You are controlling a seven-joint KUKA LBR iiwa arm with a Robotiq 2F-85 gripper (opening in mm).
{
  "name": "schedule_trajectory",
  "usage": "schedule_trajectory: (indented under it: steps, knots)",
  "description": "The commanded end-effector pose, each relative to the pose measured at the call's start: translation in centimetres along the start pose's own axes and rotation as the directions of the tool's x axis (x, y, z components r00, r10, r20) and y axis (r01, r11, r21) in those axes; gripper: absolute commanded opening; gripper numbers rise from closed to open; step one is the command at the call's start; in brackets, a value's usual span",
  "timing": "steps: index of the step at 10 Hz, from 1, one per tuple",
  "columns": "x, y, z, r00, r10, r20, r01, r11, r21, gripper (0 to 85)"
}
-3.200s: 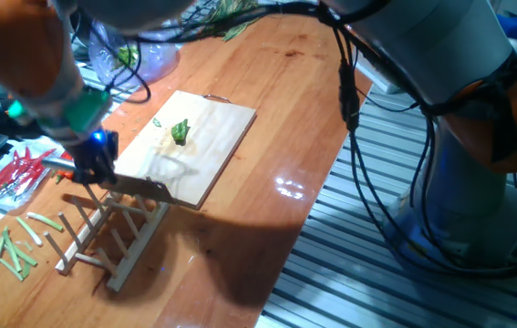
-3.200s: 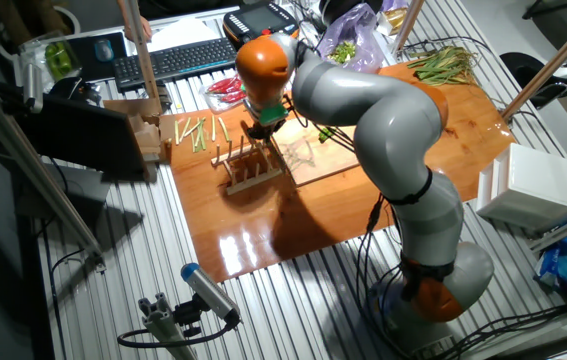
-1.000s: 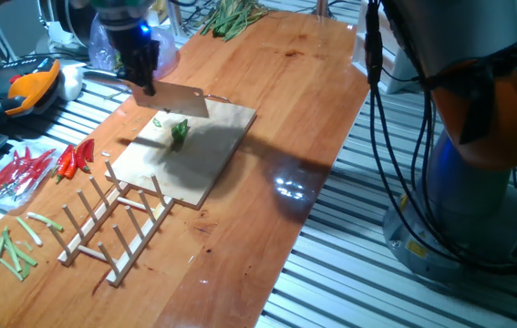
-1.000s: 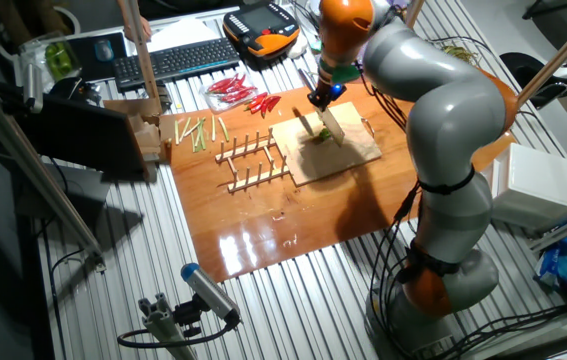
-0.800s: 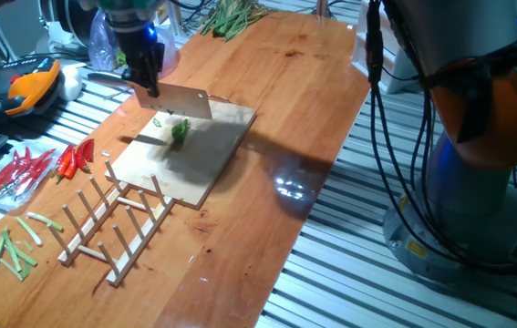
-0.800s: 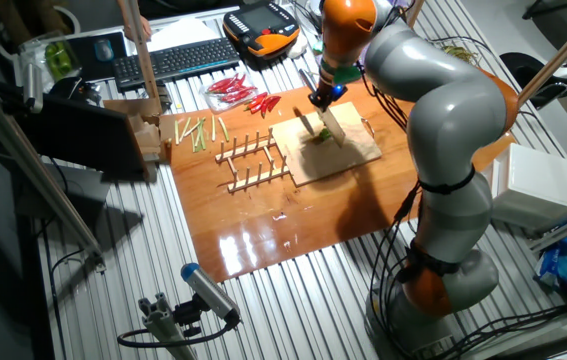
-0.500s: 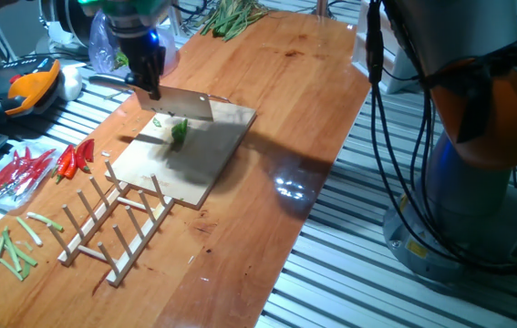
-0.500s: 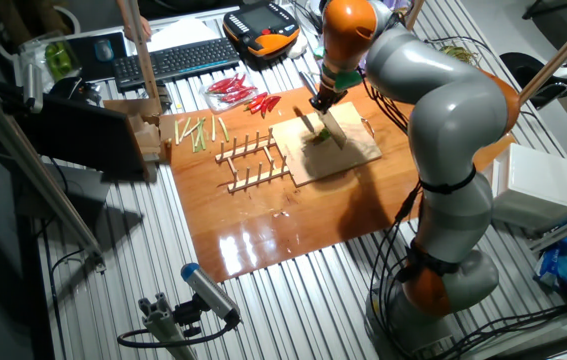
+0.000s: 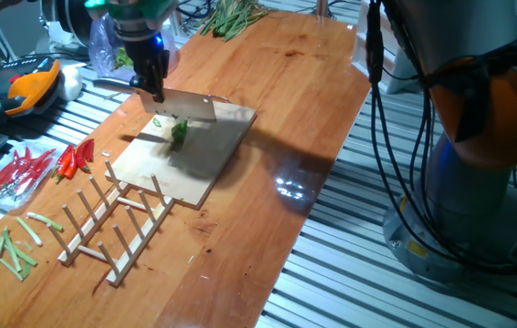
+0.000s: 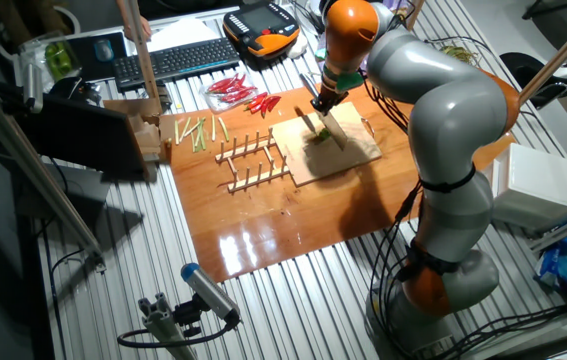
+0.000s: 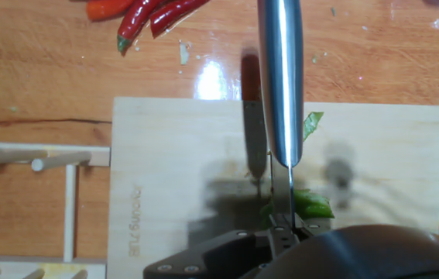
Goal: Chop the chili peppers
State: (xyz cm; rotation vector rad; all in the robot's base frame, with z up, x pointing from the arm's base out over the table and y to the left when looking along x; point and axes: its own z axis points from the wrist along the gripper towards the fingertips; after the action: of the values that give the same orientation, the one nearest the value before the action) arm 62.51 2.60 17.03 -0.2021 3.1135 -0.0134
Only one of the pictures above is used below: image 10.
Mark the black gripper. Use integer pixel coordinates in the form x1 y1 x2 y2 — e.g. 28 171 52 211
310 88 349 119

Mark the steel cleaver knife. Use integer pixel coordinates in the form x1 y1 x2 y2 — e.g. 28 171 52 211
298 73 350 152

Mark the clear bag of green peppers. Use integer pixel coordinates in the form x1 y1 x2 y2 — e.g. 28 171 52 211
17 29 84 87

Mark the person's bare hand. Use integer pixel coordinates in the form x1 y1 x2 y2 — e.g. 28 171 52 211
122 14 153 44

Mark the light wooden cutting board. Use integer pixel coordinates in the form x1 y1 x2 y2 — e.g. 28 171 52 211
271 101 383 188

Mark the white lumpy object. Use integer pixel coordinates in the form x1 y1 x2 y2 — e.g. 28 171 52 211
285 32 310 60

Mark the clear bag of red chilies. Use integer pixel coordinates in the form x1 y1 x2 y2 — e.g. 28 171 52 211
198 70 261 114

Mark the wooden peg dish rack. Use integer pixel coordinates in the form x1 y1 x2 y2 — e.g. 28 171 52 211
214 127 292 195

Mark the orange black teach pendant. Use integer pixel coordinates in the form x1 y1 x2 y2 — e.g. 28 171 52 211
221 0 302 60

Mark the large varnished wooden board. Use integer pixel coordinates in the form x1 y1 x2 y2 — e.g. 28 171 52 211
158 82 518 285

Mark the black computer keyboard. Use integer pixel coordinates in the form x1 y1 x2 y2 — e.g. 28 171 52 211
111 36 242 94

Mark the white paper sheet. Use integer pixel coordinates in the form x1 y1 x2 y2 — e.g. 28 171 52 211
145 17 222 54

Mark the black office chair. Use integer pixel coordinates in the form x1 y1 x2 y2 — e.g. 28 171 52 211
499 49 567 110

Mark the black mouse pad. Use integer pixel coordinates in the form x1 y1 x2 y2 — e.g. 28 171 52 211
65 30 130 84

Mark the blue computer mouse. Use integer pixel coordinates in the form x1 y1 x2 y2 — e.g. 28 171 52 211
93 38 116 63

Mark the white foam box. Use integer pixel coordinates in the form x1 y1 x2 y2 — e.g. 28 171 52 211
490 143 567 232

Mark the black flat monitor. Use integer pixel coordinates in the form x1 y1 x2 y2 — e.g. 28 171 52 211
0 78 148 184

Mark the long aluminium profile bar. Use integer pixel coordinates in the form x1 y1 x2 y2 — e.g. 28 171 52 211
0 68 108 274

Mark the wooden frame pole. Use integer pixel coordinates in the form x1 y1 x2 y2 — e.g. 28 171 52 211
517 2 567 109
115 0 165 115
404 0 427 31

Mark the grey cylinder camera blue cap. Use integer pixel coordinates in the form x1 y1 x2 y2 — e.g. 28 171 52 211
179 261 242 325

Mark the black camera clamp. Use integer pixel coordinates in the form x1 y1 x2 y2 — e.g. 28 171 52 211
171 293 205 339

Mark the short aluminium profile post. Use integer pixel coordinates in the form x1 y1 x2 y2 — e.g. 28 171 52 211
136 291 199 360

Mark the black looped cable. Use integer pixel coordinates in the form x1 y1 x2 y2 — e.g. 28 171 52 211
115 312 242 350

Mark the grey cylindrical camera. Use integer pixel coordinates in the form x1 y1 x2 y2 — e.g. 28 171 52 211
20 60 45 115

